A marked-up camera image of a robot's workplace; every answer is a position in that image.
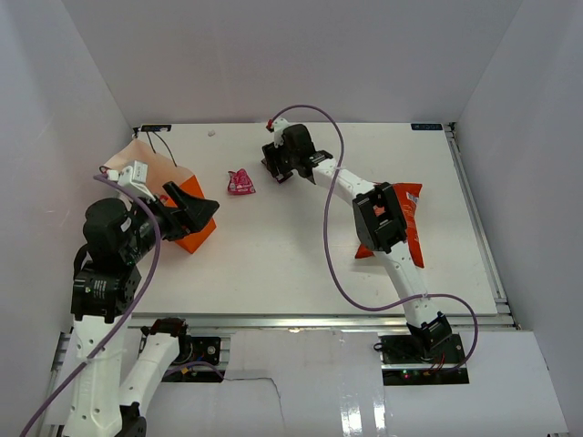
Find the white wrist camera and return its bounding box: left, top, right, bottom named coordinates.
left=266, top=117, right=291, bottom=147
left=100, top=160, right=154, bottom=198

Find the aluminium right side rail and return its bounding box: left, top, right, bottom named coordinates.
left=444, top=122, right=522, bottom=330

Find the aluminium front rail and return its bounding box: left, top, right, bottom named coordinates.
left=129, top=314, right=515, bottom=330

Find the red chips bag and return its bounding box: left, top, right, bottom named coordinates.
left=352, top=182, right=424, bottom=269

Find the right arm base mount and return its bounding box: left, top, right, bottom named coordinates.
left=373, top=334, right=470, bottom=387

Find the pink snack packet left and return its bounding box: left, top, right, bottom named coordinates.
left=227, top=168, right=256, bottom=196

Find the black label top left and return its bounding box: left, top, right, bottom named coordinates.
left=139, top=124, right=172, bottom=133

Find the brown chocolate wrapper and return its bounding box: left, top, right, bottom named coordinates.
left=261, top=158, right=292, bottom=184

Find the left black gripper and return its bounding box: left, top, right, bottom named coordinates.
left=121, top=179, right=219, bottom=260

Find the purple cable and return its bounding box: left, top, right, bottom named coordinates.
left=18, top=174, right=161, bottom=437
left=271, top=104, right=479, bottom=372

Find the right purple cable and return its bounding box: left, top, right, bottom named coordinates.
left=271, top=104, right=479, bottom=372

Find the aluminium rail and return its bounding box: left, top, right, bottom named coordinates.
left=444, top=122, right=522, bottom=330
left=129, top=314, right=515, bottom=330

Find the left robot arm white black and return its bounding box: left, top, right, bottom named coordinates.
left=63, top=182, right=220, bottom=436

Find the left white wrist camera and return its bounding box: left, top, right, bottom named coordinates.
left=100, top=160, right=154, bottom=198

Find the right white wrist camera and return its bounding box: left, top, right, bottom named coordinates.
left=266, top=117, right=291, bottom=147

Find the orange paper bag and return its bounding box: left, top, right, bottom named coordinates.
left=105, top=139, right=219, bottom=253

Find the blue table label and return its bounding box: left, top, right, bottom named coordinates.
left=411, top=123, right=443, bottom=131

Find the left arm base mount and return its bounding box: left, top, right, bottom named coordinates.
left=136, top=334, right=224, bottom=381

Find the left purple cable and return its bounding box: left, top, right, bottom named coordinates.
left=18, top=174, right=161, bottom=437

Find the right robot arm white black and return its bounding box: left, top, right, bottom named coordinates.
left=262, top=118, right=452, bottom=363

